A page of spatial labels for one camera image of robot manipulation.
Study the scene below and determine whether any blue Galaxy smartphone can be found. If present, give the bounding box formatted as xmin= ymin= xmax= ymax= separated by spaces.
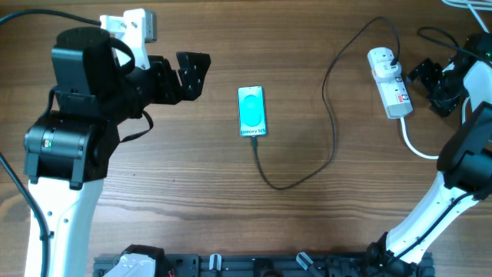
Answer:
xmin=238 ymin=86 xmax=268 ymax=137

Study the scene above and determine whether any black charger cable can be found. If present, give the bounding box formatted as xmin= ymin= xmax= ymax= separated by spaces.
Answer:
xmin=251 ymin=15 xmax=401 ymax=191

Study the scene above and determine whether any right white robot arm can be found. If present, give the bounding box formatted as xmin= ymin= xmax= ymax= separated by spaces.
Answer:
xmin=379 ymin=100 xmax=491 ymax=276

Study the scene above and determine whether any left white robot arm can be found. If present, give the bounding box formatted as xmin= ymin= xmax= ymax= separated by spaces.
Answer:
xmin=24 ymin=27 xmax=211 ymax=276

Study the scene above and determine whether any white plug adapter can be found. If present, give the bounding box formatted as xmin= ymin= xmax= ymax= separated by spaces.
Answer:
xmin=372 ymin=61 xmax=402 ymax=82

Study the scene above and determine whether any white power strip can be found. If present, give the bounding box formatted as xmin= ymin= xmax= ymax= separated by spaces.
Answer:
xmin=367 ymin=47 xmax=413 ymax=119

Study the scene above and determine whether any white power strip cord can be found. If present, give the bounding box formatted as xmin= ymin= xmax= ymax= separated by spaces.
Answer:
xmin=399 ymin=2 xmax=492 ymax=161

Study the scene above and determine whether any white cables top corner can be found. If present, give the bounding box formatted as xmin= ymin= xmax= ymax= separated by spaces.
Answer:
xmin=441 ymin=0 xmax=492 ymax=12

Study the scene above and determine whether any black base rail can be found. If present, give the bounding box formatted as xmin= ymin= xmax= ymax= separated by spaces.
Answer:
xmin=92 ymin=252 xmax=435 ymax=277

